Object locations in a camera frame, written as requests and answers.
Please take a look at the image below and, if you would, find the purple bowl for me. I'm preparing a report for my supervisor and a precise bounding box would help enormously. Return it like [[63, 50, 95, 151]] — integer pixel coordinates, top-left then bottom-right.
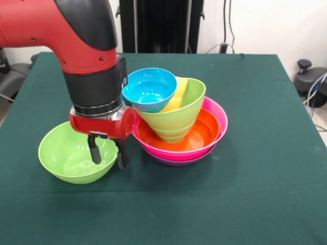
[[150, 150, 215, 167]]

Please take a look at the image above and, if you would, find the yellow cup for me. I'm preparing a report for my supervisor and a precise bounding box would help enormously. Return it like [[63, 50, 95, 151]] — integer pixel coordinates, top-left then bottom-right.
[[160, 76, 189, 113]]

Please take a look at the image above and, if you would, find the small ribbed green bowl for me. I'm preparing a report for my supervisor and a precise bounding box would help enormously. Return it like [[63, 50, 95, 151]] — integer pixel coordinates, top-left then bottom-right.
[[149, 121, 195, 143]]

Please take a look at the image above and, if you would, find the black wall cable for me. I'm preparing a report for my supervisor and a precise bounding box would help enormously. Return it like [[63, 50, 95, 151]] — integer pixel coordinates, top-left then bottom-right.
[[223, 0, 236, 54]]

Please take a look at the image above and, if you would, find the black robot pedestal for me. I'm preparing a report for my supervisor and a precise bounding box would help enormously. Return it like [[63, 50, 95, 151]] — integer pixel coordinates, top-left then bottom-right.
[[116, 0, 205, 54]]

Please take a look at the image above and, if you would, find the orange bowl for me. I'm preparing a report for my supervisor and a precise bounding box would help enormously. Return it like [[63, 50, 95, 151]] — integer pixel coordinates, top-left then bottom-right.
[[136, 107, 221, 151]]

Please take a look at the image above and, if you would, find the pink bowl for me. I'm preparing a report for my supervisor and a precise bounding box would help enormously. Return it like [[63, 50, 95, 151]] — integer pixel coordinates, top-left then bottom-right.
[[131, 96, 229, 162]]

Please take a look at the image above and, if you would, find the black office chair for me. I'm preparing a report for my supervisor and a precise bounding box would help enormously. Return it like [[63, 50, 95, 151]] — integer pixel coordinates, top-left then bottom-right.
[[0, 47, 38, 103]]

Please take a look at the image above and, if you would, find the small blue bowl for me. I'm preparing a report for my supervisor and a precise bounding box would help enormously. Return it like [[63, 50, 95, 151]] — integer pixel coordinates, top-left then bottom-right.
[[121, 67, 177, 113]]

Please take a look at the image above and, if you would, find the medium green bowl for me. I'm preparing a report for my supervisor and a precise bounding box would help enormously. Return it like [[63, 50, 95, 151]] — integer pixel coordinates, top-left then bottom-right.
[[135, 78, 206, 131]]

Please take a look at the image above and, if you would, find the large green bowl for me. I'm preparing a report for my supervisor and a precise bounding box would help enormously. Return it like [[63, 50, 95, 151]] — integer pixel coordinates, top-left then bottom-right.
[[38, 121, 120, 185]]

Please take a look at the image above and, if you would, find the dark green tablecloth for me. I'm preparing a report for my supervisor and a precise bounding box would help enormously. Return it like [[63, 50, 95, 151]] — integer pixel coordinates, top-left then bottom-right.
[[0, 52, 327, 245]]

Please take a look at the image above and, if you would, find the blue and white cable bundle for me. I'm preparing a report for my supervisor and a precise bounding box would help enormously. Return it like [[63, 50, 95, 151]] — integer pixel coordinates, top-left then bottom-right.
[[302, 72, 327, 108]]

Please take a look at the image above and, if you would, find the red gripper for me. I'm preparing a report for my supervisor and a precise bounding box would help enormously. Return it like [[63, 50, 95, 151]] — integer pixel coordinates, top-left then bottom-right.
[[68, 106, 137, 169]]

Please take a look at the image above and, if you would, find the black chair with round knob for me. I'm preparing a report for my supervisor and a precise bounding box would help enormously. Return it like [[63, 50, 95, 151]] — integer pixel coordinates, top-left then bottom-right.
[[293, 59, 327, 108]]

